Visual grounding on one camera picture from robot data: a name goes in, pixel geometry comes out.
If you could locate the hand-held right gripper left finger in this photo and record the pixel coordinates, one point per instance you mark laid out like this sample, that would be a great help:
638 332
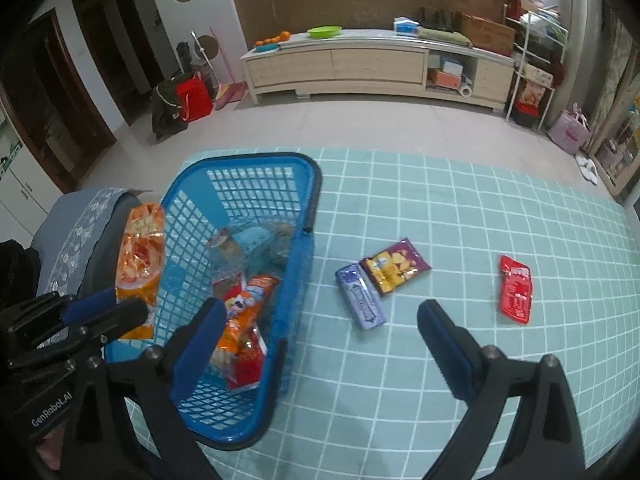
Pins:
200 350

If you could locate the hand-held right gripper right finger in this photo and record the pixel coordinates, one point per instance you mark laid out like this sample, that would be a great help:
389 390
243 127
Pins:
445 345

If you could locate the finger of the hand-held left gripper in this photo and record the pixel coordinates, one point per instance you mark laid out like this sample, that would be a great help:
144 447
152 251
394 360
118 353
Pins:
95 305
120 320

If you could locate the red snack packet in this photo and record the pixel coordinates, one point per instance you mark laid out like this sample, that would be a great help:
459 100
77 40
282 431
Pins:
515 290
247 367

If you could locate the orange snack bag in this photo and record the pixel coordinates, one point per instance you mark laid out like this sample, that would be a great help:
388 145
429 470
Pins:
140 265

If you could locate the orange swirl cake packet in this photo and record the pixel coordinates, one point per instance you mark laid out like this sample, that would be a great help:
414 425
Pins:
245 310

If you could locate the clear blue striped snack bag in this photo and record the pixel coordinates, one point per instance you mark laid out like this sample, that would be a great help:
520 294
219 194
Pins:
260 247

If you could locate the blue plastic basket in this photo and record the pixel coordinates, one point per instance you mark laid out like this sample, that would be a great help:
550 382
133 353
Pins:
240 195

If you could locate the chair with grey floral cover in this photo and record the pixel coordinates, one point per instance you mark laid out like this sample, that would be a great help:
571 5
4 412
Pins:
82 230

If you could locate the purple chip packet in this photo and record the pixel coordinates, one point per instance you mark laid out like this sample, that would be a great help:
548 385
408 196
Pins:
395 265

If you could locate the lavender snack packet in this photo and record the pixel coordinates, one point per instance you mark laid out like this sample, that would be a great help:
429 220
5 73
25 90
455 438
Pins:
360 297

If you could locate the teal checkered tablecloth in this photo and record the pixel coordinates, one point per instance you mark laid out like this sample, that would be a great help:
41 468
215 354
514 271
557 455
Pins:
425 210

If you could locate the black bag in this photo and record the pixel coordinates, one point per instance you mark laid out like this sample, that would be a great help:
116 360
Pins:
164 110

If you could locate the dark wooden door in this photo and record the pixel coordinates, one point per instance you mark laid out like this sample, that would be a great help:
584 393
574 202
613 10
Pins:
65 90

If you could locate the pair of white slippers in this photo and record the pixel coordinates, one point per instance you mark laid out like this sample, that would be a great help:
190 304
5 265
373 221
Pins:
587 169

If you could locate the red shopping bag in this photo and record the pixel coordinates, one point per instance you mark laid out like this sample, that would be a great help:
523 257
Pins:
194 96

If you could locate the pink gift bag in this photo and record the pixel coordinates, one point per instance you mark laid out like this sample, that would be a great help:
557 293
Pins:
569 130

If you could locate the pink folded mat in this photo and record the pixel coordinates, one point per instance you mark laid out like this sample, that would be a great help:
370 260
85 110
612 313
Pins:
230 95

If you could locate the white tape roll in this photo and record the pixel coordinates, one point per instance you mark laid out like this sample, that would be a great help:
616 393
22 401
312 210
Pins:
465 91

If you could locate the orange box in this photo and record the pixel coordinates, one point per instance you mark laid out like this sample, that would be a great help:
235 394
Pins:
447 79

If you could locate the beige low cabinet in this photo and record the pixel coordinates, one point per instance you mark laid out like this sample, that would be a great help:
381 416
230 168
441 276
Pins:
350 67

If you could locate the small blue tray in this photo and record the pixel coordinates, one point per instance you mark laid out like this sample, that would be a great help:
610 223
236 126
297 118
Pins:
265 48

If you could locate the green folded cloth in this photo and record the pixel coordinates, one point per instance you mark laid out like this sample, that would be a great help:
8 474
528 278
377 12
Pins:
442 36

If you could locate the white metal rack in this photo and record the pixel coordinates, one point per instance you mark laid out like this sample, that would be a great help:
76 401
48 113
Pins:
537 50

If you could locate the brown cardboard box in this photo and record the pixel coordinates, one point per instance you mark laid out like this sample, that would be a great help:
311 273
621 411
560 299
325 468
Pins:
487 35

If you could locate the cluster of oranges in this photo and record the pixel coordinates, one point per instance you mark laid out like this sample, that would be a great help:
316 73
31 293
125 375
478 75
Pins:
274 39

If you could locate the blue tissue box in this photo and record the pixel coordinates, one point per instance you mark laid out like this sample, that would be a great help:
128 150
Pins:
406 26

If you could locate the green plastic plate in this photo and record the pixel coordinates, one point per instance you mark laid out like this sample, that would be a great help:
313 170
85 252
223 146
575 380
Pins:
324 32

